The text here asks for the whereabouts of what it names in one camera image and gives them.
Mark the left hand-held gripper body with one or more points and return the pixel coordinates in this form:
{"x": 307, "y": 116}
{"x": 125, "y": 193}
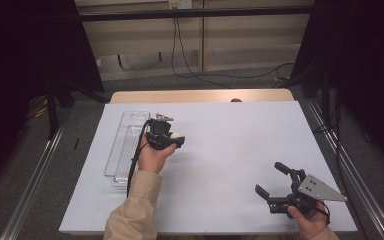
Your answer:
{"x": 160, "y": 135}

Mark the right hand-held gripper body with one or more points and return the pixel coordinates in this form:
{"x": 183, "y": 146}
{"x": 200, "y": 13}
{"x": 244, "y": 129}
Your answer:
{"x": 316, "y": 190}

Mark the clear plastic tray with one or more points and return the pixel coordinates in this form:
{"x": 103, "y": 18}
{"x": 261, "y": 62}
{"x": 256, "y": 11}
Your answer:
{"x": 125, "y": 150}

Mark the person's left hand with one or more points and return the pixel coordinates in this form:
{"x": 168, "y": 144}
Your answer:
{"x": 151, "y": 160}

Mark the person's right hand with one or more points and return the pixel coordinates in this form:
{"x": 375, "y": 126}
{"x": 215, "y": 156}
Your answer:
{"x": 308, "y": 225}

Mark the dark round table grommet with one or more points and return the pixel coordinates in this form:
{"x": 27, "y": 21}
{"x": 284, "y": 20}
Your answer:
{"x": 236, "y": 100}

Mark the small black floor object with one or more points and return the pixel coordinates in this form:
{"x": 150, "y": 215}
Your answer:
{"x": 76, "y": 143}

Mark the black stand leg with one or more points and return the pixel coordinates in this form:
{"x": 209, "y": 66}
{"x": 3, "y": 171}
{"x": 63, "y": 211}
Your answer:
{"x": 52, "y": 110}

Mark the black horizontal bar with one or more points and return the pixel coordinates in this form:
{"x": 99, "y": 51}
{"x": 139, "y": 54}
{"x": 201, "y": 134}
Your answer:
{"x": 196, "y": 13}

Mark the black curtain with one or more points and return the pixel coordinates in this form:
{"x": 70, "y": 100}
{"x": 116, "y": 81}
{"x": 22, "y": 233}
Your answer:
{"x": 20, "y": 66}
{"x": 363, "y": 66}

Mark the metal floor rail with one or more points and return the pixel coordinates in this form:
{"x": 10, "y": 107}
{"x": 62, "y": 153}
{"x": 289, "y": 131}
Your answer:
{"x": 353, "y": 173}
{"x": 35, "y": 180}

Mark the white wall socket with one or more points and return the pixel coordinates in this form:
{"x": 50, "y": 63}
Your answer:
{"x": 180, "y": 4}

